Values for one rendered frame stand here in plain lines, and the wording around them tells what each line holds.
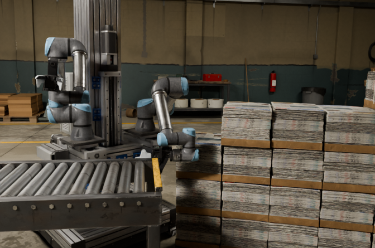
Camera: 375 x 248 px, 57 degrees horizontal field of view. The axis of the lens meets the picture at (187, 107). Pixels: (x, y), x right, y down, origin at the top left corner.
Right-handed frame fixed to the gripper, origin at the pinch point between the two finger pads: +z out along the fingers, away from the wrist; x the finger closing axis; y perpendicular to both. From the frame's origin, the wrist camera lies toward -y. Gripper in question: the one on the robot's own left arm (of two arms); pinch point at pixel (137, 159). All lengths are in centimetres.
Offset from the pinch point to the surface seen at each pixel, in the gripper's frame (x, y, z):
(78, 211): 64, -2, 21
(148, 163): 13.6, 1.4, -6.3
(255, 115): 2, 25, -68
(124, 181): 45.4, 2.9, 4.5
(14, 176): 33, 2, 55
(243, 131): 0, 16, -62
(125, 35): -670, 124, 44
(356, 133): 18, 18, -121
